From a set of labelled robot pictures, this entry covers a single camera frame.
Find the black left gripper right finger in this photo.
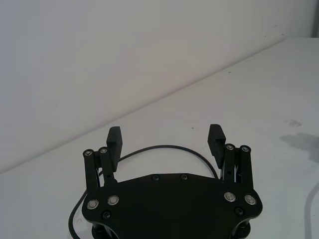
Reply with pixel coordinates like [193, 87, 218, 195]
[207, 123, 255, 197]

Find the thin black cable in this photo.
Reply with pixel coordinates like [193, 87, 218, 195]
[69, 145, 218, 237]

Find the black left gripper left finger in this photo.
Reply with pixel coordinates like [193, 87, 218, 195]
[83, 126, 123, 198]

